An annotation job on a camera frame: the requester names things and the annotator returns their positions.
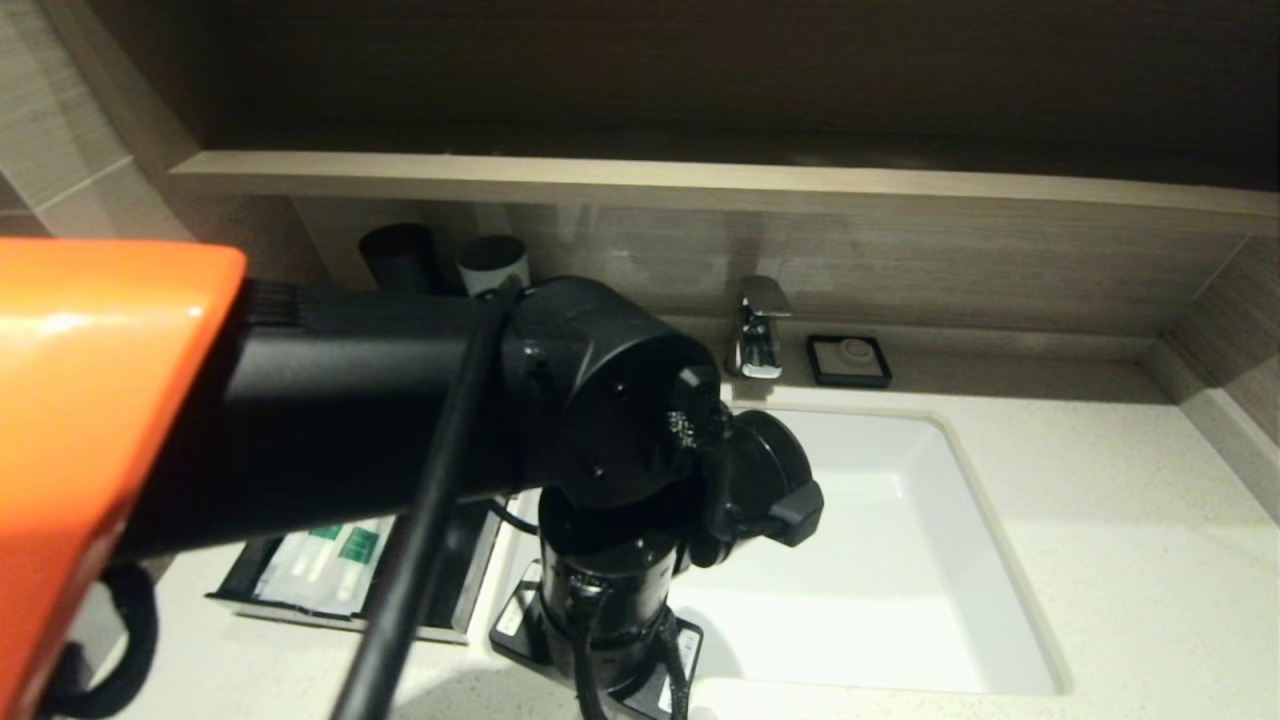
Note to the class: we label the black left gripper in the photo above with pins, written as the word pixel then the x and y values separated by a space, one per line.
pixel 515 620

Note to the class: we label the glossy black box drawer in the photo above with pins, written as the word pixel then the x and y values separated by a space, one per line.
pixel 455 590

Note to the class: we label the translucent toothbrush packet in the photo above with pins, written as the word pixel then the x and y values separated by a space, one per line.
pixel 355 575

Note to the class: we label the grey plastic cup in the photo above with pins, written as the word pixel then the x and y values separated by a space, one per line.
pixel 492 265

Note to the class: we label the black and orange left arm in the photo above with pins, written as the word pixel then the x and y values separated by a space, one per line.
pixel 300 420

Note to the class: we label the black cup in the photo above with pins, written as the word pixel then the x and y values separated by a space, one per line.
pixel 400 258

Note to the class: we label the white ceramic sink basin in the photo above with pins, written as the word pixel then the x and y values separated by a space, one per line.
pixel 900 600

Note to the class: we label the chrome faucet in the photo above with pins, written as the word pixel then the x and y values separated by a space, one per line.
pixel 762 320

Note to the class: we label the black square soap dish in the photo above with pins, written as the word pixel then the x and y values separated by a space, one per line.
pixel 820 370

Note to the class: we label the round white soap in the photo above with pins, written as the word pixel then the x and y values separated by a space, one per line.
pixel 853 349

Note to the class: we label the wooden wall ledge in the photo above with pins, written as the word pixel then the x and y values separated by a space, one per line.
pixel 700 185

